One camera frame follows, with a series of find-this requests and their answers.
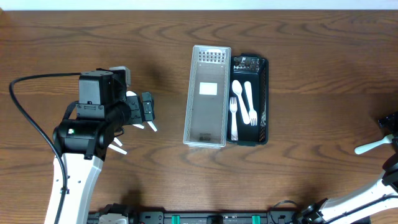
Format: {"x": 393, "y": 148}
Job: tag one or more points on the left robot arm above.
{"x": 88, "y": 129}

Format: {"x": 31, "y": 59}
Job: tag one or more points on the mint green plastic fork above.
{"x": 367, "y": 147}

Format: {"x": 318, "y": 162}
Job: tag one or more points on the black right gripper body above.
{"x": 395, "y": 124}

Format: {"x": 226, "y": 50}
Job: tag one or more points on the white perforated plastic basket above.
{"x": 207, "y": 115}

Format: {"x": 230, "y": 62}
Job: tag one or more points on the white plastic fork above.
{"x": 233, "y": 107}
{"x": 252, "y": 112}

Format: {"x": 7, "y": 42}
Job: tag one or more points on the dark green perforated basket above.
{"x": 255, "y": 69}

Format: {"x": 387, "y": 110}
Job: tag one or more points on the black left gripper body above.
{"x": 147, "y": 107}

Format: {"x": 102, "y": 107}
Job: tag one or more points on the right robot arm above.
{"x": 373, "y": 198}

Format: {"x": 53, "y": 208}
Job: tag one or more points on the white plastic spoon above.
{"x": 152, "y": 125}
{"x": 237, "y": 90}
{"x": 117, "y": 149}
{"x": 139, "y": 126}
{"x": 118, "y": 142}

